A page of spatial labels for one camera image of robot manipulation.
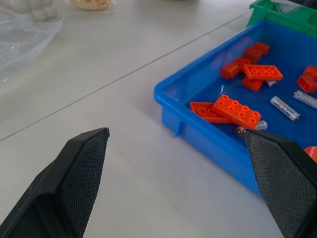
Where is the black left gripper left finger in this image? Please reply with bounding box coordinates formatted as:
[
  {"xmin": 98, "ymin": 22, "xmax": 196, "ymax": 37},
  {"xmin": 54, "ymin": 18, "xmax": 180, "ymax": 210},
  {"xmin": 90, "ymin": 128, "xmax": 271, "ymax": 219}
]
[{"xmin": 0, "ymin": 127, "xmax": 110, "ymax": 238}]

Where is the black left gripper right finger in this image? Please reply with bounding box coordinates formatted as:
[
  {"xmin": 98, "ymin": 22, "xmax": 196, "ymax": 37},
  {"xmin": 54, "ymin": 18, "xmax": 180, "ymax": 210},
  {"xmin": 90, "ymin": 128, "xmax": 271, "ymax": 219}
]
[{"xmin": 243, "ymin": 129, "xmax": 317, "ymax": 238}]

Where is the green plastic bin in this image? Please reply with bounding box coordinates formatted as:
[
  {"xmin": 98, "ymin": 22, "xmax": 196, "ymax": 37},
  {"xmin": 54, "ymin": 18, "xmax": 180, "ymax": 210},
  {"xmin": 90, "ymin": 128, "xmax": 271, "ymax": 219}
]
[{"xmin": 246, "ymin": 0, "xmax": 317, "ymax": 38}]

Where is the blue plastic tray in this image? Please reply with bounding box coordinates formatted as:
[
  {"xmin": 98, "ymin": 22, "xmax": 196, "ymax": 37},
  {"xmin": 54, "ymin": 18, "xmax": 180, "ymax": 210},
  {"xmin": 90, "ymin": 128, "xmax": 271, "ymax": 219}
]
[{"xmin": 154, "ymin": 19, "xmax": 317, "ymax": 199}]

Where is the orange brick front top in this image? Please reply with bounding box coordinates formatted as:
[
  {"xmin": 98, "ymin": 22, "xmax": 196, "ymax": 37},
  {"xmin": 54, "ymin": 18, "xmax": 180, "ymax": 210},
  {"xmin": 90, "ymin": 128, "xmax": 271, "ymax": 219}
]
[{"xmin": 211, "ymin": 95, "xmax": 262, "ymax": 129}]

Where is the orange brick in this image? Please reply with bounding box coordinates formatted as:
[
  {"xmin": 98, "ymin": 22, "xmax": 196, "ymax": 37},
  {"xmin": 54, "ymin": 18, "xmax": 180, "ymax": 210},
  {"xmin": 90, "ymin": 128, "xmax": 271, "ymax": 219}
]
[
  {"xmin": 211, "ymin": 95, "xmax": 262, "ymax": 129},
  {"xmin": 243, "ymin": 64, "xmax": 284, "ymax": 81}
]

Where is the clear plastic bag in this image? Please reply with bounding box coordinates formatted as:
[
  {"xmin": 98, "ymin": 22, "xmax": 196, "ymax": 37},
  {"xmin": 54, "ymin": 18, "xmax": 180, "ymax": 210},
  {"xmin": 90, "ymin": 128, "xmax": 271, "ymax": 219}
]
[{"xmin": 0, "ymin": 11, "xmax": 64, "ymax": 82}]

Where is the white bumpy object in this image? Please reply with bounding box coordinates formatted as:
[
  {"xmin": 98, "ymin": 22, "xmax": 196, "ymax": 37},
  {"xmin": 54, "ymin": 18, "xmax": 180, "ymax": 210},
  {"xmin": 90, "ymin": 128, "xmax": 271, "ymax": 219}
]
[{"xmin": 0, "ymin": 0, "xmax": 58, "ymax": 22}]

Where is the wrapped bread in plastic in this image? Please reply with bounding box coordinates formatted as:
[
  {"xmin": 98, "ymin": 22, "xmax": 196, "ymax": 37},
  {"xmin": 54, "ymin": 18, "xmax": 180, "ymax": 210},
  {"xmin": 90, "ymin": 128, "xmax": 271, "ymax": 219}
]
[{"xmin": 71, "ymin": 0, "xmax": 112, "ymax": 11}]

